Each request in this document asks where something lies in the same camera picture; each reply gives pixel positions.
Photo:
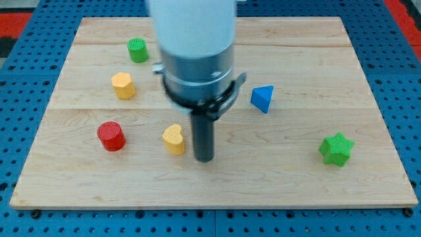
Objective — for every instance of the green star block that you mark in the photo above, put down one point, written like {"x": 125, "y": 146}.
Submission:
{"x": 336, "y": 150}

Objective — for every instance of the black clamp ring mount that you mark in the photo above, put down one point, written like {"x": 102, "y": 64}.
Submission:
{"x": 211, "y": 108}

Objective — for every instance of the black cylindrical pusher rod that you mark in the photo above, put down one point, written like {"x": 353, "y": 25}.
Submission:
{"x": 202, "y": 128}

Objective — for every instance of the green cylinder block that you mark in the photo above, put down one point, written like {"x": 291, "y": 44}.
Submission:
{"x": 137, "y": 49}

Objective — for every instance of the red cylinder block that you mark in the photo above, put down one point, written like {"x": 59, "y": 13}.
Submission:
{"x": 111, "y": 136}

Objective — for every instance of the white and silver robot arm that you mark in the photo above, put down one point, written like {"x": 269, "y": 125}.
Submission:
{"x": 196, "y": 41}

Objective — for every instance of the yellow hexagon block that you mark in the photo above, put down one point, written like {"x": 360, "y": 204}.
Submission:
{"x": 123, "y": 85}

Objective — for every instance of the blue triangle block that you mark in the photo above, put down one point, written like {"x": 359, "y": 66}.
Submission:
{"x": 261, "y": 97}

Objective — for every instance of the light wooden board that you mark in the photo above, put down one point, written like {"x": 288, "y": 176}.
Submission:
{"x": 262, "y": 161}

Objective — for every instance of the yellow heart block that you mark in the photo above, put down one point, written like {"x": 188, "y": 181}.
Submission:
{"x": 173, "y": 140}

